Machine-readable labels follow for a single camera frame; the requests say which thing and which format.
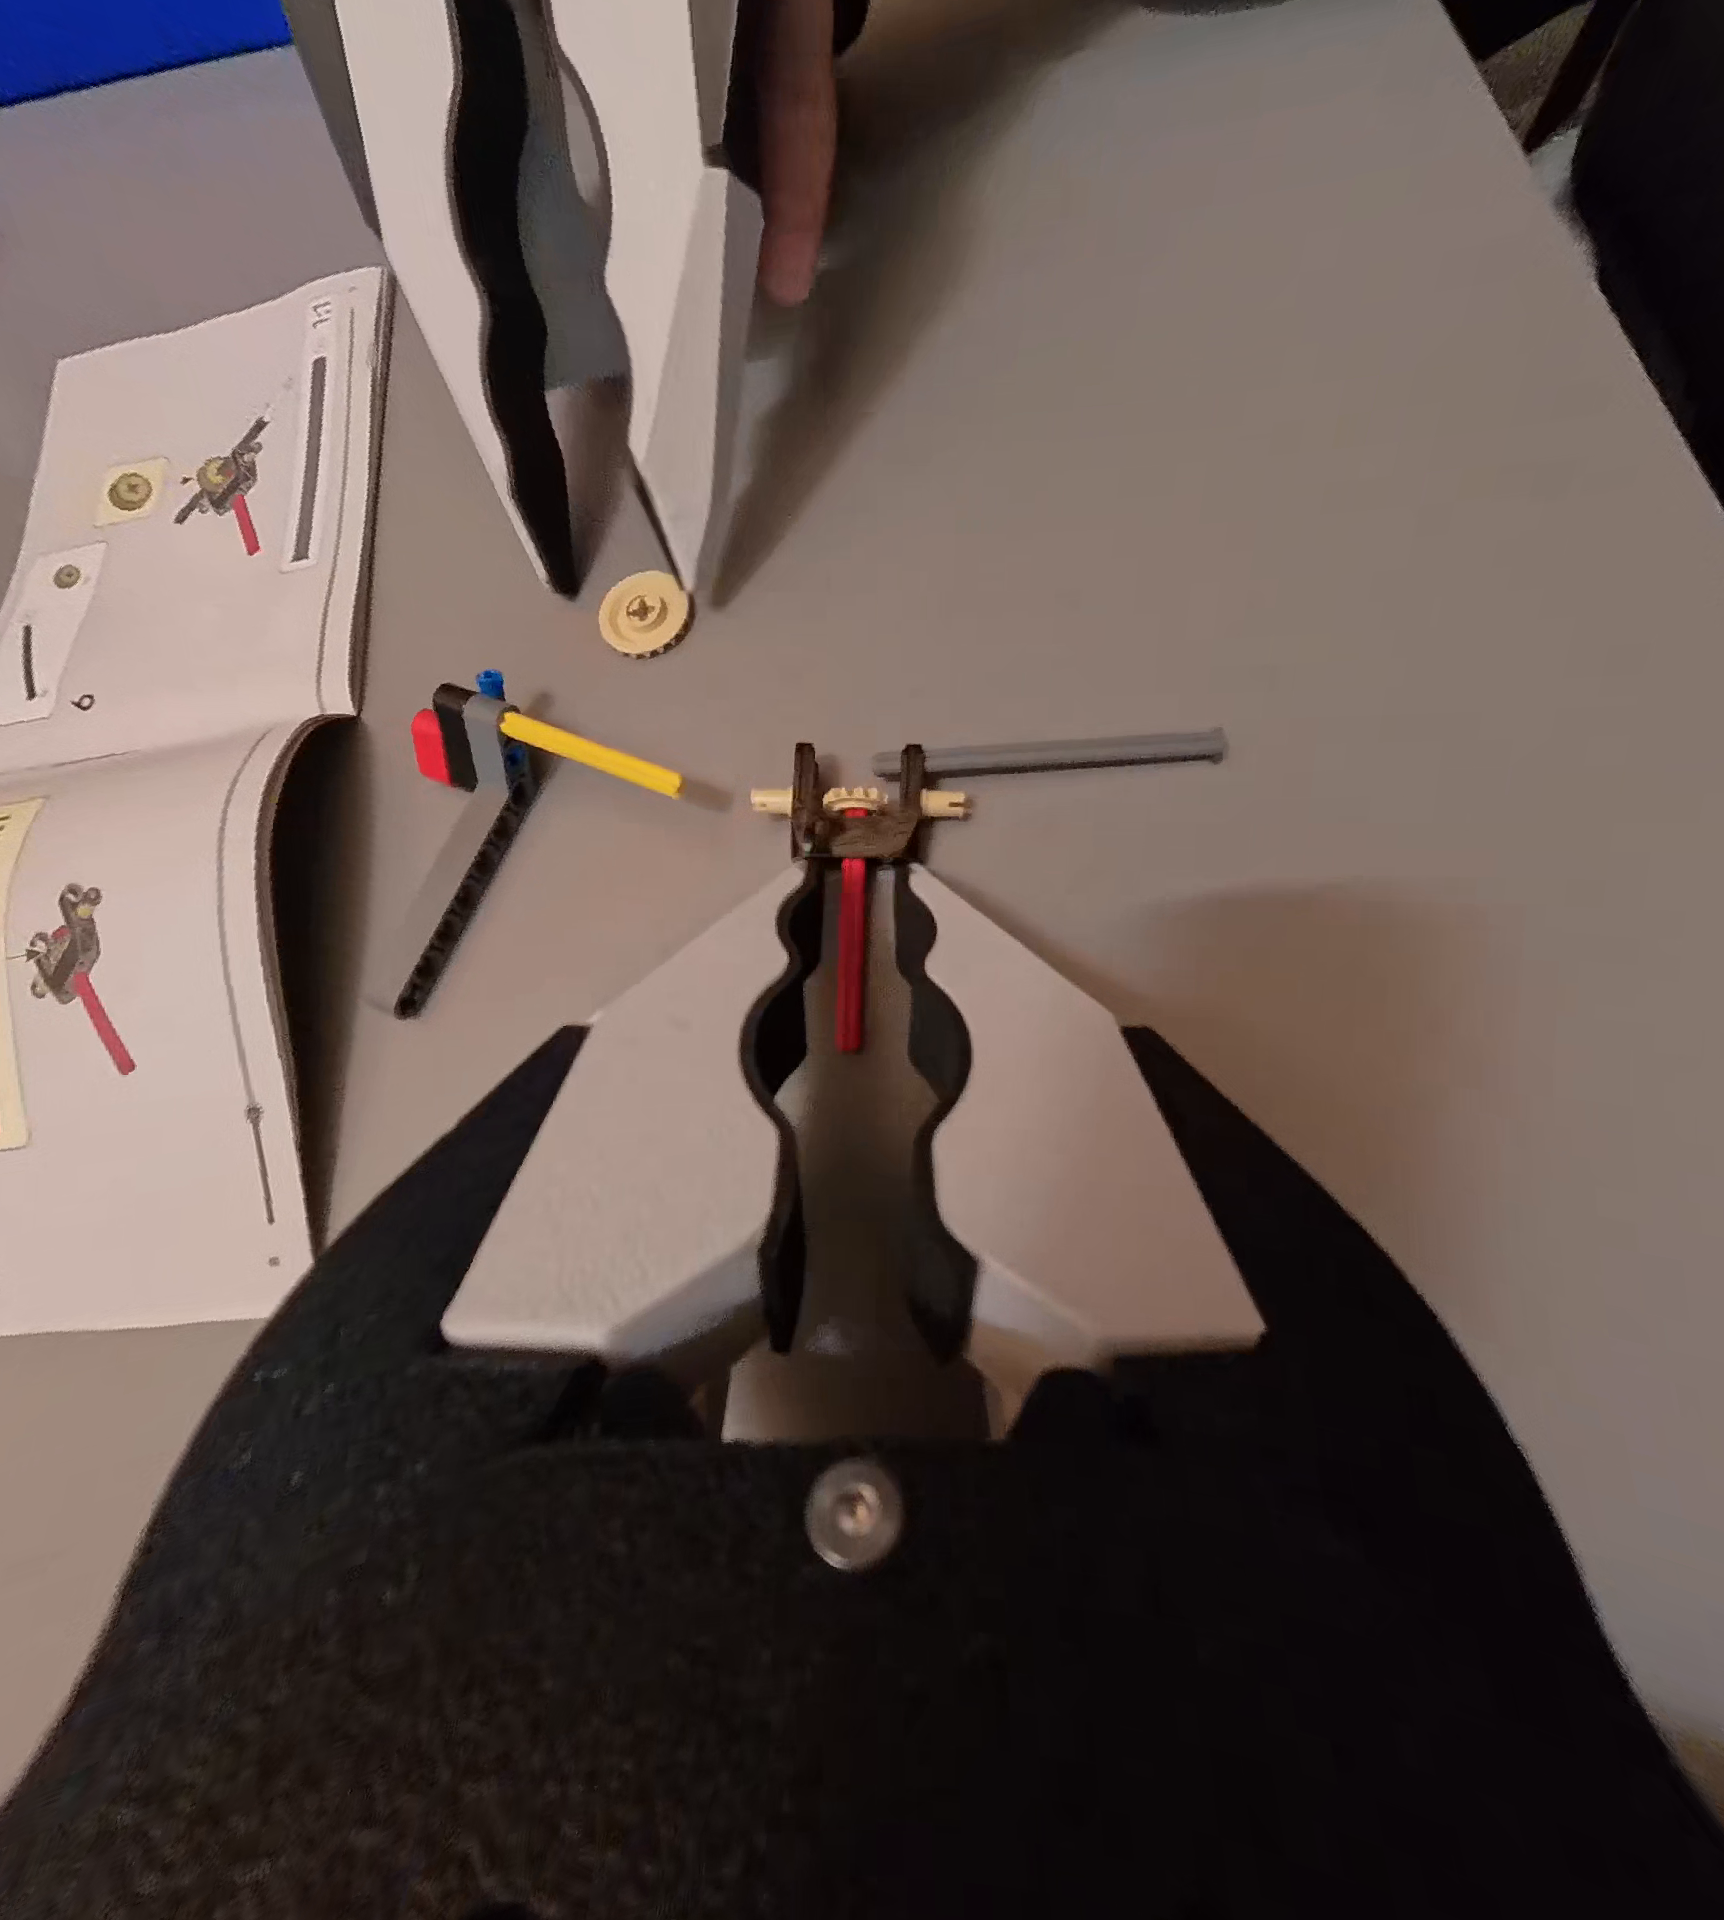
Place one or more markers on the blue panel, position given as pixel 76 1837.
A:
pixel 52 45

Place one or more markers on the grey lego beam with yellow axle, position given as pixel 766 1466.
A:
pixel 491 739

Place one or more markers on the tan lego gear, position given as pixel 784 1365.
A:
pixel 645 612

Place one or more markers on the open instruction booklet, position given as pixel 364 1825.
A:
pixel 173 1200

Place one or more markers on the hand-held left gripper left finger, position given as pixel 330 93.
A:
pixel 622 1184

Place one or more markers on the person's right hand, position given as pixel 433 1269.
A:
pixel 799 181

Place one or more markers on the black lego frame with red axle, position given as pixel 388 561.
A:
pixel 852 961

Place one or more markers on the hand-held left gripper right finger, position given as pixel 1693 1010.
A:
pixel 1086 1184

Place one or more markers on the dark grey lego axle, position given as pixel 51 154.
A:
pixel 1072 750

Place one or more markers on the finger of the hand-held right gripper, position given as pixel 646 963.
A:
pixel 420 150
pixel 666 224

